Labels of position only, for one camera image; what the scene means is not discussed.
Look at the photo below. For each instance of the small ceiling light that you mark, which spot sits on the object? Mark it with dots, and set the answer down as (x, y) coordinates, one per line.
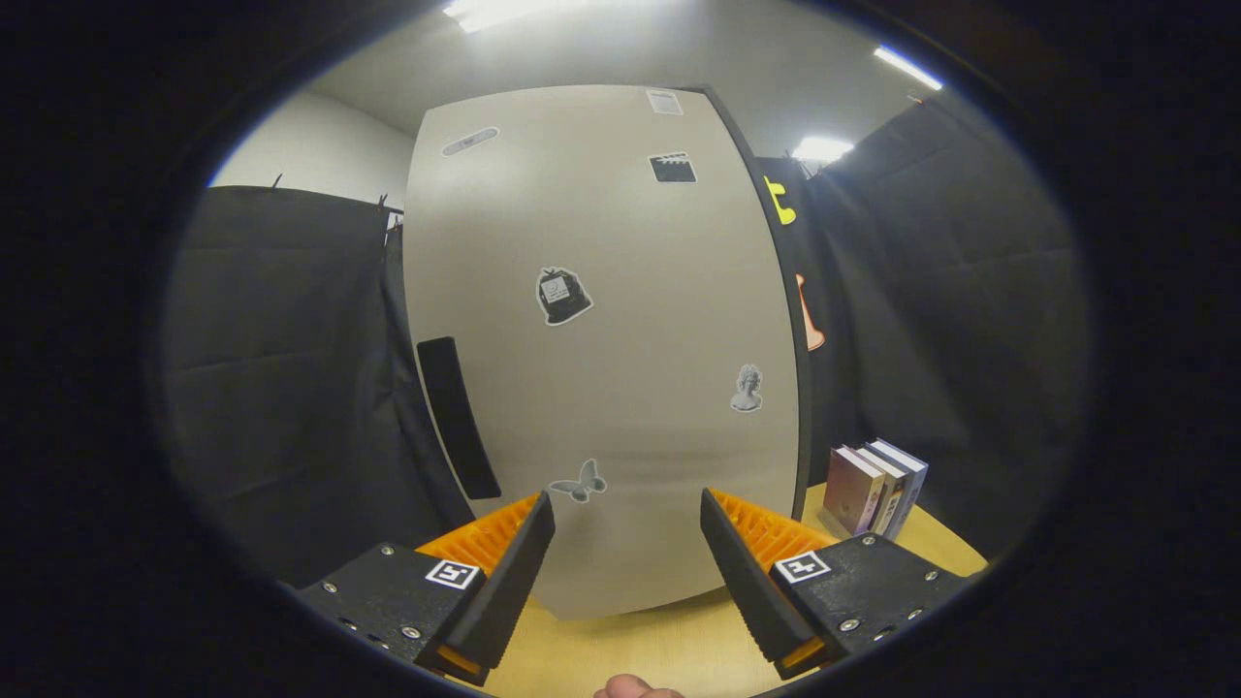
(822, 148)

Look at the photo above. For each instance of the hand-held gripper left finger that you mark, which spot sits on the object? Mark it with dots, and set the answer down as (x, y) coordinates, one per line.
(506, 582)

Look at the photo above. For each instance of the black backdrop cloth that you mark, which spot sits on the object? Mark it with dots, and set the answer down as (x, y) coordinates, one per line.
(271, 388)

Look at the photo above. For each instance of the white and blue book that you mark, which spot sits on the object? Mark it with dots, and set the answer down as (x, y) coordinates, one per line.
(911, 480)

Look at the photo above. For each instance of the beige cabinet door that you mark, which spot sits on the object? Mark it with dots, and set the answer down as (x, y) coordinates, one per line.
(630, 368)

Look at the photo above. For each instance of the dark grey cabinet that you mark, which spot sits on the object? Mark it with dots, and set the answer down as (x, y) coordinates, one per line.
(801, 407)

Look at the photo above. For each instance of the wide ceiling light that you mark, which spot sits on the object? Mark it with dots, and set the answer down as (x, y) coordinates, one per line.
(504, 12)

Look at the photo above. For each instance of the long ceiling light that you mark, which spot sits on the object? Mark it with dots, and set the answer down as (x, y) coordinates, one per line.
(906, 66)

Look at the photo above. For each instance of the beige cover book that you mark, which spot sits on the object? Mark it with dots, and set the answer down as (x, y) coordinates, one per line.
(890, 490)

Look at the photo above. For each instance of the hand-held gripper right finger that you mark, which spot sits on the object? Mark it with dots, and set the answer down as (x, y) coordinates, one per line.
(745, 582)

